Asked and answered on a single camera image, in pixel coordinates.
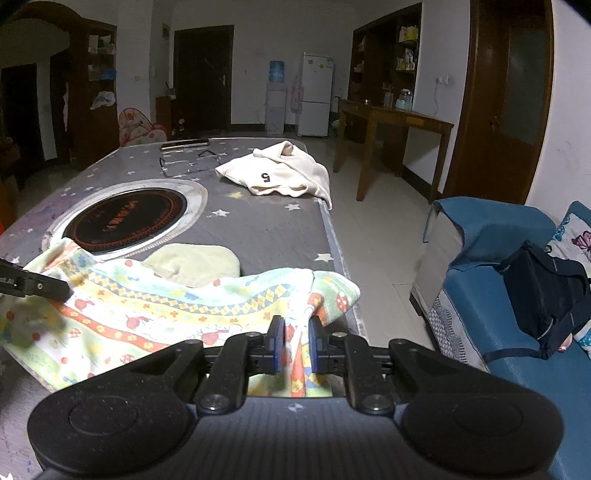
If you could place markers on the white plastic bag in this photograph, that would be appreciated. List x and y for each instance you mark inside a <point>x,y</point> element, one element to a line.
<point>102,100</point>

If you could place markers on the grey star-print table cover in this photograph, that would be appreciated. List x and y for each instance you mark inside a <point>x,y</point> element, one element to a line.
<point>277,230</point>

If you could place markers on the wooden wall shelf unit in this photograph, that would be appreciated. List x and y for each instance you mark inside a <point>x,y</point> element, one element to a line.
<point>369,55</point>

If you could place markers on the round black induction hob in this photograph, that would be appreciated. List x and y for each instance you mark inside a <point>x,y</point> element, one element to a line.
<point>124,217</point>

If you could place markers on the pink baby chair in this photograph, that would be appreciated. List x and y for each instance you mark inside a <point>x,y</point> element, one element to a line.
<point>138,131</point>

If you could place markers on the tall wooden shelf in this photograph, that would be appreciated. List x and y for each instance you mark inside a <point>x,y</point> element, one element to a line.
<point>85,129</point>

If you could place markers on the blue sofa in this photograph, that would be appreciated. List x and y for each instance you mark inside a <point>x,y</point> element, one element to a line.
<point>485,286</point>

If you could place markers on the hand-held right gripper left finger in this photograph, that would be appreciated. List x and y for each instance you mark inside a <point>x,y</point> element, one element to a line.
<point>277,345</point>

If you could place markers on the wooden door with glass pane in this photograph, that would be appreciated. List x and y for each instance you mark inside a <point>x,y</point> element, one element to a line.
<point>480,92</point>

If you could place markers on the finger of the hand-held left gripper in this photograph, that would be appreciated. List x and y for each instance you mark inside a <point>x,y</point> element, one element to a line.
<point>41,287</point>

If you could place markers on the butterfly-print pillow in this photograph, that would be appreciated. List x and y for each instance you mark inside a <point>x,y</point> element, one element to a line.
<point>577,240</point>

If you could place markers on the glass jar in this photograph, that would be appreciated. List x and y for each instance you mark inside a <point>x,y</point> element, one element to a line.
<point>405,100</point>

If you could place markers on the black bag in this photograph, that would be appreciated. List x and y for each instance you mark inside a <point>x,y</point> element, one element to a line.
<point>540,286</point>

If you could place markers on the blue water bottle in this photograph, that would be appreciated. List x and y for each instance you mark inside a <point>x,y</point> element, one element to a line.
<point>277,72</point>

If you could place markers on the white water dispenser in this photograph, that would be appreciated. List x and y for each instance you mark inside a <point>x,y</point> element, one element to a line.
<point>275,108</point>

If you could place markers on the brown wooden side table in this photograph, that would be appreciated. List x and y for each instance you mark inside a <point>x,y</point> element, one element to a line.
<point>401,117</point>

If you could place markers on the dark wooden door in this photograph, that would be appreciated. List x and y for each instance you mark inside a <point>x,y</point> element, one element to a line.
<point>198,83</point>

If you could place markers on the white wall socket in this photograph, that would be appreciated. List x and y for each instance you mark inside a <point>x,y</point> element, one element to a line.
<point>443,81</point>

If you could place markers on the white refrigerator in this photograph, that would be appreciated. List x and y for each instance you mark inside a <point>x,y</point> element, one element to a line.
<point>316,92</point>

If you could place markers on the colourful patterned children's shirt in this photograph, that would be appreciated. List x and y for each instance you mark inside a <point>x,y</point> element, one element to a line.
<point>161,300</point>

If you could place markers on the pink hanging cloth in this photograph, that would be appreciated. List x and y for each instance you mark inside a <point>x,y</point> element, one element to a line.
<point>295,94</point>

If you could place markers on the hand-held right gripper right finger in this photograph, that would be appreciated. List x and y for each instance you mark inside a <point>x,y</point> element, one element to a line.
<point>315,347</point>

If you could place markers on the eyeglasses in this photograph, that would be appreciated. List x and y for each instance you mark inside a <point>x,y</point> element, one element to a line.
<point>163,164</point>

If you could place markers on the cream sweatshirt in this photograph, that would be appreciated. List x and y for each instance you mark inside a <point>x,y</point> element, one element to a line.
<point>286,170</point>

